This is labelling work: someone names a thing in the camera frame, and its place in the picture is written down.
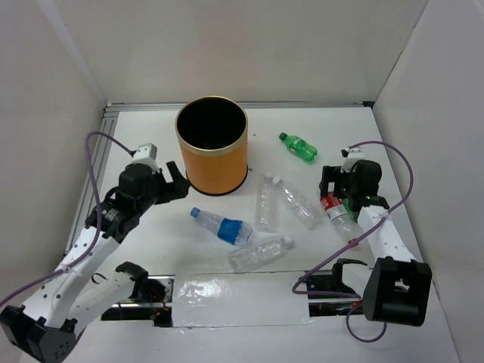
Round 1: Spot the clear bottle white cap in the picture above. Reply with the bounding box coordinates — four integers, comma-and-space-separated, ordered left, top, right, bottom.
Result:
272, 176, 322, 230
254, 173, 277, 233

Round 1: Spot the blue label blue cap bottle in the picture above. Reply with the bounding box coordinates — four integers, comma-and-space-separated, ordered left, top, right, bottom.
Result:
190, 207, 253, 247

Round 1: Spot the clear bottle front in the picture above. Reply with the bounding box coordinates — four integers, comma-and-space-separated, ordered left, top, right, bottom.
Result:
228, 236, 296, 273

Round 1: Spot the green bottle under right arm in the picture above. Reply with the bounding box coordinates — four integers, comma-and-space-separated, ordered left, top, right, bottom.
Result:
342, 199, 357, 222

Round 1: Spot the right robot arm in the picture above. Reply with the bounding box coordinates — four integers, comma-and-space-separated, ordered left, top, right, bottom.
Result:
319, 160, 432, 327

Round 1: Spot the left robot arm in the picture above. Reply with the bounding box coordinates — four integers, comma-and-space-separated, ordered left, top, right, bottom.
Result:
1, 161, 189, 362

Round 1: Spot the orange cylindrical bin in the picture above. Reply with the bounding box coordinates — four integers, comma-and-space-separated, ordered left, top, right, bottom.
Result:
175, 95, 249, 196

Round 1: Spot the red label red cap bottle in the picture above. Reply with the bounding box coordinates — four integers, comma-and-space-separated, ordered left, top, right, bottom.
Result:
320, 192, 359, 244

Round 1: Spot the small green soda bottle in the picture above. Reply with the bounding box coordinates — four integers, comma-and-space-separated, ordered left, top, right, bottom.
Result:
278, 132, 318, 163

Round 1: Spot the shiny white tape sheet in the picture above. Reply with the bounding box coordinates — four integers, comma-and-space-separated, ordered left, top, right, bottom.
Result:
172, 272, 311, 327

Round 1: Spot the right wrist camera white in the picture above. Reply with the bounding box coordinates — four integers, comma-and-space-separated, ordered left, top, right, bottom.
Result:
340, 147, 365, 173

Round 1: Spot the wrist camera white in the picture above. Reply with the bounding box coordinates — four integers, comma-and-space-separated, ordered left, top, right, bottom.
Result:
132, 143, 158, 170
340, 147, 365, 173

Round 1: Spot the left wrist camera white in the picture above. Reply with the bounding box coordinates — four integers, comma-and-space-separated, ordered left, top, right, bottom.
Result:
132, 143, 158, 170

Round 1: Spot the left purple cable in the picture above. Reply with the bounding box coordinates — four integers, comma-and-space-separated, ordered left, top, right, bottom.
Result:
0, 131, 139, 309

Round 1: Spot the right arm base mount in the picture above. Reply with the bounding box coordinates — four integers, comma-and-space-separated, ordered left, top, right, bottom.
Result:
302, 271, 359, 318

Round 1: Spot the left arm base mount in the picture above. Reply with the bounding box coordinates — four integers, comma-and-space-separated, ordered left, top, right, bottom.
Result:
101, 275, 175, 327

